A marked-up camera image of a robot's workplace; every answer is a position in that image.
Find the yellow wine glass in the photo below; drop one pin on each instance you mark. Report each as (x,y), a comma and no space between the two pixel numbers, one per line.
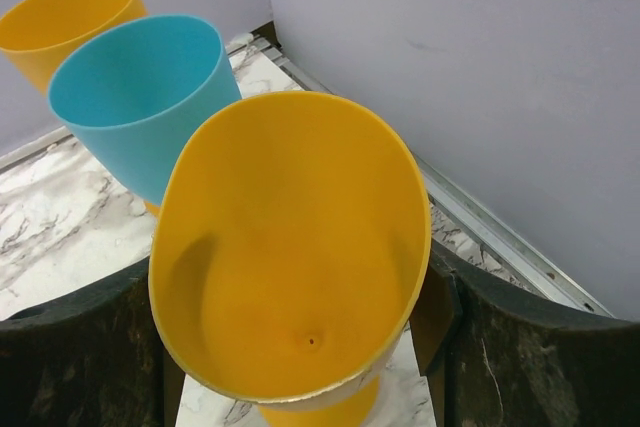
(291,247)
(38,35)

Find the blue wine glass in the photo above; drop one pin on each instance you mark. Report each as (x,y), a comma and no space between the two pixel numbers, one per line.
(136,93)

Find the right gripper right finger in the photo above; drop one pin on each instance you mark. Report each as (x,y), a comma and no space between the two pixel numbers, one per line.
(494,354)

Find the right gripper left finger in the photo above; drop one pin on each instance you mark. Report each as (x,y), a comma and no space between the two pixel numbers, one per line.
(92,357)

